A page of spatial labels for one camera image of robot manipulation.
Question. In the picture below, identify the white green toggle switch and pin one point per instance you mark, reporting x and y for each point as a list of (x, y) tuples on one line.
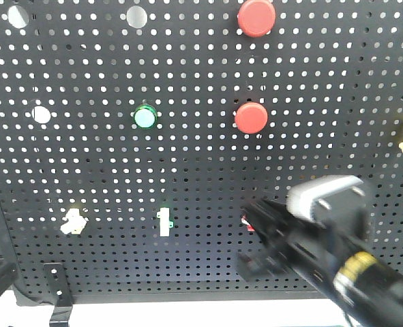
[(166, 223)]

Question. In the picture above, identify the black left desk clamp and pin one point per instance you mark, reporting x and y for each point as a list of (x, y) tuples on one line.
[(60, 291)]

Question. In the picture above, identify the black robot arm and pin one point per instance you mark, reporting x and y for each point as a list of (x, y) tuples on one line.
[(366, 288)]

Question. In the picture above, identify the black perforated pegboard panel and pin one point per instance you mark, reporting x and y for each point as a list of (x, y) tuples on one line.
[(330, 74)]

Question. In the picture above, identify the white toggle switch left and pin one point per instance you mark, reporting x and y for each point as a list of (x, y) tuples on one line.
[(74, 222)]

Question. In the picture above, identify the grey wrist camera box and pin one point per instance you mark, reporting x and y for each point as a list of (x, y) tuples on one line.
[(342, 199)]

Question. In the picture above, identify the white standing desk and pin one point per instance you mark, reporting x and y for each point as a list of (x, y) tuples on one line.
[(317, 312)]

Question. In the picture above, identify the green illuminated push button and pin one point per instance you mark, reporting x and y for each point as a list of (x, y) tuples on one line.
[(145, 116)]

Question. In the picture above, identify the large red push button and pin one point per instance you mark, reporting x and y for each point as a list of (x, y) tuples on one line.
[(256, 18)]

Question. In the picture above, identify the small red push button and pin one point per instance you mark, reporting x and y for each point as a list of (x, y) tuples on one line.
[(251, 118)]

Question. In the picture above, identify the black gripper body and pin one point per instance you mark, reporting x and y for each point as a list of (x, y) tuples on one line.
[(314, 252)]

